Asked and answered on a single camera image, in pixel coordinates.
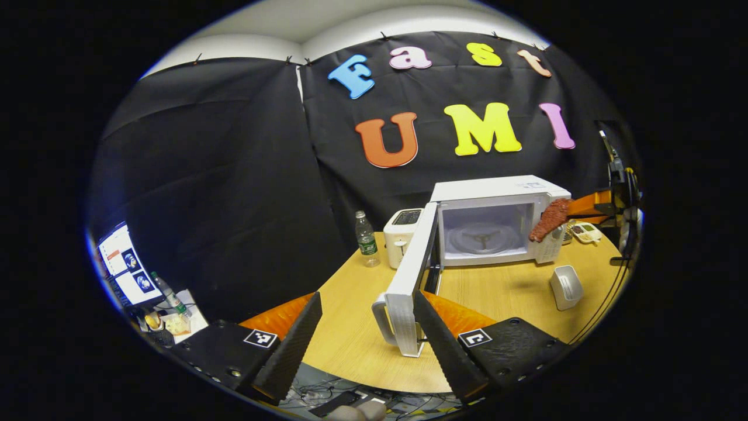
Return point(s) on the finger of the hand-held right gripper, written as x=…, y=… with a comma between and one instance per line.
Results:
x=599, y=220
x=590, y=203

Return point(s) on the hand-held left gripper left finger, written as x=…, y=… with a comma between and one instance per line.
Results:
x=295, y=351

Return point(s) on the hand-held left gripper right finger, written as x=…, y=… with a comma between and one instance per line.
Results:
x=447, y=356

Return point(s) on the red meat piece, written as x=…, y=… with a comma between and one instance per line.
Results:
x=549, y=221

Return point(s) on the white microwave oven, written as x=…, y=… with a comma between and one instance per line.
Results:
x=494, y=193

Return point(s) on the divided tray of grains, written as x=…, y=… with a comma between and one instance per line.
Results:
x=586, y=232

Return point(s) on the black power strip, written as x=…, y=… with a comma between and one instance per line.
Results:
x=334, y=403

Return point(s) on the white rectangular dish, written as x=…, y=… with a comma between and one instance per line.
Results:
x=565, y=287

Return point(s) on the white toaster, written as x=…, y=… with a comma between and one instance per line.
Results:
x=400, y=237

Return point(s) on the clear water bottle green label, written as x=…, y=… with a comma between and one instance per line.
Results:
x=170, y=294
x=367, y=242

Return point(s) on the black backdrop cloth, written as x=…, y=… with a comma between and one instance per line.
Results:
x=234, y=175

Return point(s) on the computer monitor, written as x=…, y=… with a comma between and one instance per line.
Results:
x=127, y=266

